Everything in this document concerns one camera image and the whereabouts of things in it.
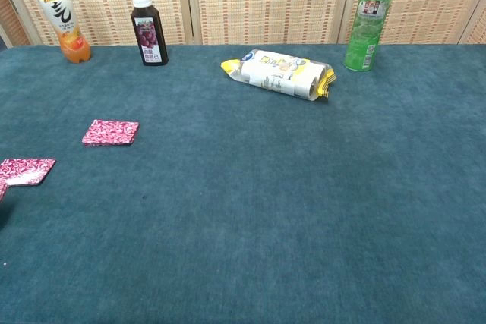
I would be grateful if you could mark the blue felt table cover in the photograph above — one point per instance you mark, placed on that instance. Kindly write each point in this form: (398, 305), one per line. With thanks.
(266, 187)

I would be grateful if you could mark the yellow white snack bag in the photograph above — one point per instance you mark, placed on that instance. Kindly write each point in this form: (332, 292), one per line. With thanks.
(277, 73)

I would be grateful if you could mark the dark grape juice bottle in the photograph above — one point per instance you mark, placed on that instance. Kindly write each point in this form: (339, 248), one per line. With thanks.
(150, 35)

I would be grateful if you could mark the green chips can red lid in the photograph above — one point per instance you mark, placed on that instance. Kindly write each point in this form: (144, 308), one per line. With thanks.
(366, 24)

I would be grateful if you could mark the orange tea drink bottle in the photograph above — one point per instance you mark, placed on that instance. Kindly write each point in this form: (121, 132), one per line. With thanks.
(68, 24)

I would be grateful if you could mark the brown woven screen panel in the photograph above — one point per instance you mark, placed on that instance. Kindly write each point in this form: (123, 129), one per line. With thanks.
(15, 24)

